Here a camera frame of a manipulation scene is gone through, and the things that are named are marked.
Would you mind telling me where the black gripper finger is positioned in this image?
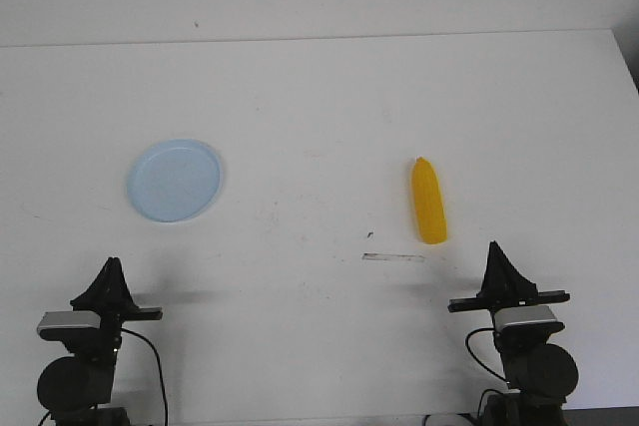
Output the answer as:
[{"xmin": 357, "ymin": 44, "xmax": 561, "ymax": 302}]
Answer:
[
  {"xmin": 114, "ymin": 257, "xmax": 137, "ymax": 307},
  {"xmin": 498, "ymin": 247, "xmax": 537, "ymax": 296},
  {"xmin": 74, "ymin": 257, "xmax": 115, "ymax": 302},
  {"xmin": 477, "ymin": 241, "xmax": 500, "ymax": 297}
]

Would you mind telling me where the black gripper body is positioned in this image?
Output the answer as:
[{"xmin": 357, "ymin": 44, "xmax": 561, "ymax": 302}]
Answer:
[
  {"xmin": 68, "ymin": 294, "xmax": 163, "ymax": 341},
  {"xmin": 447, "ymin": 290, "xmax": 571, "ymax": 312}
]

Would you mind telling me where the yellow toy corn cob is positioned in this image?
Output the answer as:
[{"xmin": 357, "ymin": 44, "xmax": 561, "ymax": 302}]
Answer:
[{"xmin": 410, "ymin": 157, "xmax": 447, "ymax": 244}]

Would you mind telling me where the light blue round plate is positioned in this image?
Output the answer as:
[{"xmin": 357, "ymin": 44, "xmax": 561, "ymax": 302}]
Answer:
[{"xmin": 126, "ymin": 139, "xmax": 224, "ymax": 223}]

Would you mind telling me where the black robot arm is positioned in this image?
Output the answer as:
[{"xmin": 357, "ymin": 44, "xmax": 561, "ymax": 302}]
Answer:
[
  {"xmin": 36, "ymin": 256, "xmax": 169, "ymax": 425},
  {"xmin": 447, "ymin": 241, "xmax": 579, "ymax": 425}
]

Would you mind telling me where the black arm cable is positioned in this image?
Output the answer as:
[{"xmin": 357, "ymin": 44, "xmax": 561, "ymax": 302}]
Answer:
[
  {"xmin": 118, "ymin": 328, "xmax": 169, "ymax": 426},
  {"xmin": 464, "ymin": 327, "xmax": 510, "ymax": 390}
]

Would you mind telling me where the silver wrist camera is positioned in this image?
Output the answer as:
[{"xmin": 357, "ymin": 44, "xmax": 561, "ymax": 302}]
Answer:
[
  {"xmin": 36, "ymin": 310, "xmax": 101, "ymax": 341},
  {"xmin": 493, "ymin": 305, "xmax": 565, "ymax": 333}
]

